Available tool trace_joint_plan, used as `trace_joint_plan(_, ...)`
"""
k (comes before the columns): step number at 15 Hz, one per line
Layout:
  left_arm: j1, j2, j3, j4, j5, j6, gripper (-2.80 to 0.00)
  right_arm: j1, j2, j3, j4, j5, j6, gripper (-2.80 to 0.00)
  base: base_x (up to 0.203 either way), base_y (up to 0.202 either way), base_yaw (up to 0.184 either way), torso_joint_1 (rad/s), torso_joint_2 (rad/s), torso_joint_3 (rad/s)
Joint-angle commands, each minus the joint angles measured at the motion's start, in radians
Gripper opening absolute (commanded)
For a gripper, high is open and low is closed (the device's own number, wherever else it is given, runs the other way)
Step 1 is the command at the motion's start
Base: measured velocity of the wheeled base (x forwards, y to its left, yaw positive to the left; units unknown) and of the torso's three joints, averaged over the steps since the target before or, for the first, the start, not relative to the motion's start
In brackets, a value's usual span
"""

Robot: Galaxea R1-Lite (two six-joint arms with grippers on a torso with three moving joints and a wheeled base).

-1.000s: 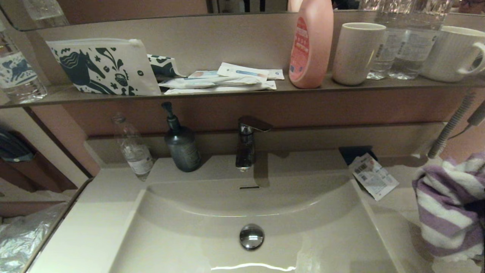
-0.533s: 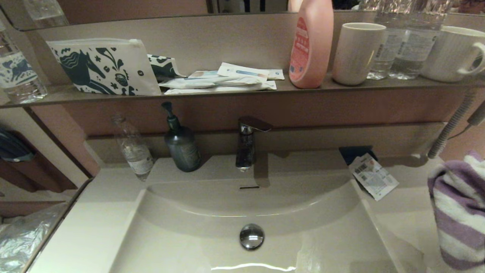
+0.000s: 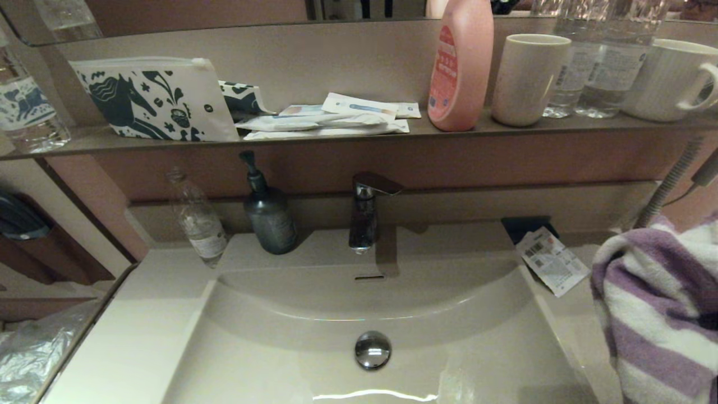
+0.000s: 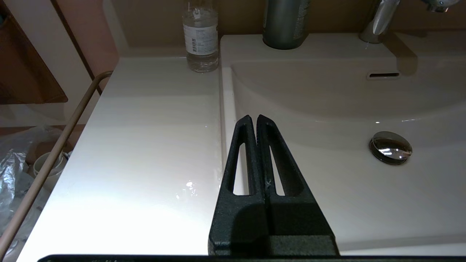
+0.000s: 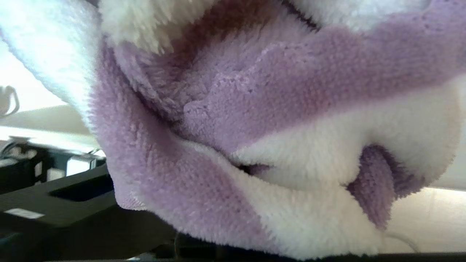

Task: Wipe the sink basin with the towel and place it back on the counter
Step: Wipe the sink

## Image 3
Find white handleless cup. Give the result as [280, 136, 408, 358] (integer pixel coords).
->
[492, 34, 572, 127]

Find white packet blue print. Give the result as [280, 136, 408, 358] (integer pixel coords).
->
[321, 93, 400, 123]

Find long flat white packet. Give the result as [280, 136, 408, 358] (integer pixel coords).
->
[243, 120, 410, 141]

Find pink lotion bottle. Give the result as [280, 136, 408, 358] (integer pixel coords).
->
[427, 0, 495, 132]

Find pale thin packet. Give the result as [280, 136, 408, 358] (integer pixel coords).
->
[280, 105, 328, 118]

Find chrome drain stopper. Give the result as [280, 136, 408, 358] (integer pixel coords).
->
[355, 330, 392, 370]

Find grey corrugated hose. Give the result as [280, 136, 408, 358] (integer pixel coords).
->
[634, 137, 703, 229]

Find white pouch horse print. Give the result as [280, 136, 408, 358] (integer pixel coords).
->
[69, 57, 241, 143]

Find crumpled clear plastic bag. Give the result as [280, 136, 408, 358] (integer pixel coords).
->
[0, 300, 104, 404]

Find purple white striped towel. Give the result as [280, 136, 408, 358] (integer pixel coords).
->
[591, 216, 718, 404]

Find small folded printed pouch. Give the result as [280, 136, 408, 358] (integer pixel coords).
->
[219, 81, 277, 123]

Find clear water bottle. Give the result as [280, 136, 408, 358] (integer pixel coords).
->
[574, 0, 671, 119]
[531, 0, 597, 119]

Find dark blue rounded object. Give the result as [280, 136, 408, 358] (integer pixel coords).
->
[0, 188, 54, 242]

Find chrome sink faucet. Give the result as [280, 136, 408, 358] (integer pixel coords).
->
[349, 172, 404, 254]

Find small clear plastic bottle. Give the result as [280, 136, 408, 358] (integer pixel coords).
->
[165, 168, 229, 269]

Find dark pump soap dispenser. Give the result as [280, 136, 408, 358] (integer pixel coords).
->
[240, 150, 299, 255]

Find black flat tray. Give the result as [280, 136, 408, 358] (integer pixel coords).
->
[501, 217, 560, 245]

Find water bottle blue label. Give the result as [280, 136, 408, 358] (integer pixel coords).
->
[0, 28, 72, 155]

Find brown wooden side shelf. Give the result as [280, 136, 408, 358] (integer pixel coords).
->
[0, 194, 117, 287]

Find white ceramic sink basin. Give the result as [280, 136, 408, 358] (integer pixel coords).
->
[163, 222, 595, 404]

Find white mug with handle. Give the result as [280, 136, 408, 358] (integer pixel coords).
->
[621, 38, 718, 123]

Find grey handset with cord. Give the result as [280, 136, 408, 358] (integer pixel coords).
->
[661, 160, 718, 209]

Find wall mirror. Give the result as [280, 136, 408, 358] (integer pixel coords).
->
[0, 0, 718, 48]

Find brown wall shelf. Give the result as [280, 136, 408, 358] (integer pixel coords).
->
[0, 108, 718, 162]

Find printed paper packet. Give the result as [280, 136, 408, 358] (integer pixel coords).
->
[516, 226, 591, 298]

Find white toothbrush packet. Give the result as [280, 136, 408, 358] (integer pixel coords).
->
[237, 113, 393, 133]

